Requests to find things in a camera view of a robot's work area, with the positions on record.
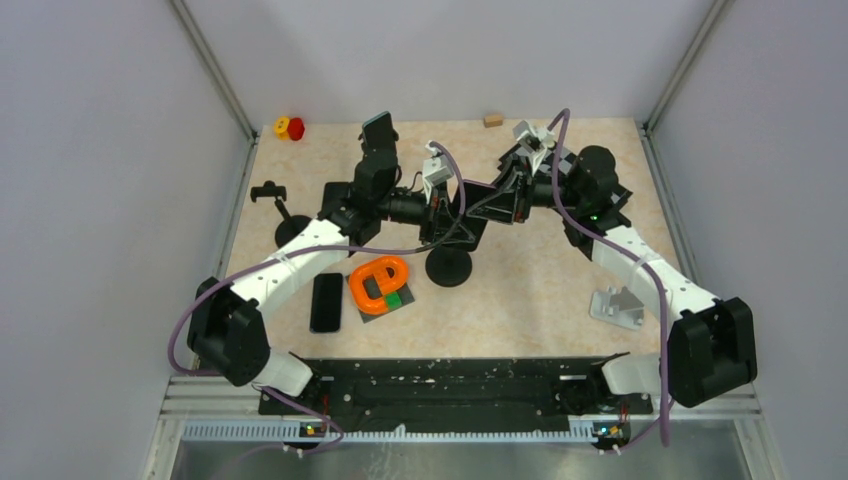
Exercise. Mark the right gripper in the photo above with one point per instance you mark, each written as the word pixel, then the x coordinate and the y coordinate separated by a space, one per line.
pixel 515 193

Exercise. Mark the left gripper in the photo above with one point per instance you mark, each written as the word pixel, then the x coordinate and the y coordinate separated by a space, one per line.
pixel 435 224

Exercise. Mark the black phone stand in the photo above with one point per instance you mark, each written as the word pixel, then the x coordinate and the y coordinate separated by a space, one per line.
pixel 448 267
pixel 291 225

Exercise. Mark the black phone with purple edge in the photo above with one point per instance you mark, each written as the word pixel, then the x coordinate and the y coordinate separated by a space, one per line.
pixel 485 203

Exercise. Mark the teal edged black phone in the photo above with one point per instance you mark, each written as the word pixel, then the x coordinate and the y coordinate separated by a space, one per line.
pixel 378 133

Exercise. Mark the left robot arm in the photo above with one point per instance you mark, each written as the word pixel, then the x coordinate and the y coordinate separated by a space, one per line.
pixel 226 320

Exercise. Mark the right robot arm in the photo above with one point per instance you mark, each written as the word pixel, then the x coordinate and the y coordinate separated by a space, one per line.
pixel 708 347

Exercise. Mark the black phone upper left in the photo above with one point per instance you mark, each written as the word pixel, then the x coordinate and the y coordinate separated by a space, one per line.
pixel 335 195

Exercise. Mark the black phone lower left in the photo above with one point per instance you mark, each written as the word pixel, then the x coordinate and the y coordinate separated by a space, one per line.
pixel 326 303

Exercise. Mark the white plastic phone holder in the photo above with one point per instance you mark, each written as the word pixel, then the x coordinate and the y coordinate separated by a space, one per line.
pixel 618 307

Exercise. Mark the black grey chessboard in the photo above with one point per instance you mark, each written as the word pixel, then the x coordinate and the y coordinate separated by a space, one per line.
pixel 586 183

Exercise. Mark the small wooden block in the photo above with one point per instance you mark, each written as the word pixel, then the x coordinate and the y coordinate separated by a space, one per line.
pixel 493 120

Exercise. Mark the green building brick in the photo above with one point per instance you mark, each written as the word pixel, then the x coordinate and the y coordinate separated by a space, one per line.
pixel 393 301

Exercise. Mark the grey building baseplate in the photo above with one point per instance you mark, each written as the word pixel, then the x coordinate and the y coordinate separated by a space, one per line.
pixel 404 298

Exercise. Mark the red toy block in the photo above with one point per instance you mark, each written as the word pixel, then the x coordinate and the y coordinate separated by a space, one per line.
pixel 295 129

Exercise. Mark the yellow toy block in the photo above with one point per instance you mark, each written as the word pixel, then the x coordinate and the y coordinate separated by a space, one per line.
pixel 281 128

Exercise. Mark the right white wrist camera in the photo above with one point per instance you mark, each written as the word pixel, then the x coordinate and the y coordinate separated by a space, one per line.
pixel 535 143

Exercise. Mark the orange plastic ring toy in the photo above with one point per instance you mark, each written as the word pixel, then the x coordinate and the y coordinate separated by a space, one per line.
pixel 390 273

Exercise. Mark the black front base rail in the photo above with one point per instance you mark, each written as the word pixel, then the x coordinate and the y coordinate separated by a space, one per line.
pixel 463 395

